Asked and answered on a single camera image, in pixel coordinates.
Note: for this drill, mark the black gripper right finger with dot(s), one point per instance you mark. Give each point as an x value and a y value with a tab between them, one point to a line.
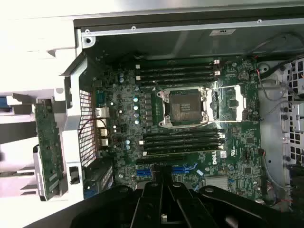
180	209

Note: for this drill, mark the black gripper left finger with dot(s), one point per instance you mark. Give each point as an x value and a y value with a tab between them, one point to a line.
147	209

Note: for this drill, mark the blue expansion slot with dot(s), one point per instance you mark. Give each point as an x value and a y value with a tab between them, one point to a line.
143	173

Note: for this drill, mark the silver chipset heatsink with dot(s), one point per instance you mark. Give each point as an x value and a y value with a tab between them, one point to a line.
217	183

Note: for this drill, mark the black RAM slot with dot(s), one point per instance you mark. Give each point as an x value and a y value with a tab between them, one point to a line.
180	152
175	76
180	140
175	65
183	146
175	70
175	82
183	135

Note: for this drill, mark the green motherboard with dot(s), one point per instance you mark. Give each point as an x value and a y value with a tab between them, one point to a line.
237	142

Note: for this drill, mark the metal rear port stack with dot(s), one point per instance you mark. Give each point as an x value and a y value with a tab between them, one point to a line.
102	126

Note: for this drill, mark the CPU socket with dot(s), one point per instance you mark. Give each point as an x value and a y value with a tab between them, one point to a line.
183	107

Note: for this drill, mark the metal socket cover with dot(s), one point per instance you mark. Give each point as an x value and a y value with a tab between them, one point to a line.
238	102

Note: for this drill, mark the round coin battery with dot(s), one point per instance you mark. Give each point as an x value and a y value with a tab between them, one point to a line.
243	75

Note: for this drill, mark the metal drive cage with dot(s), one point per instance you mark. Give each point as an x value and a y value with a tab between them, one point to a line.
294	114

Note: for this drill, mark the open PC case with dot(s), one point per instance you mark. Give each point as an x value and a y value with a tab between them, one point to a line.
166	45

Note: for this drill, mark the hard disk drive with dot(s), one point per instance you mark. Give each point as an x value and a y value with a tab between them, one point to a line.
4	104

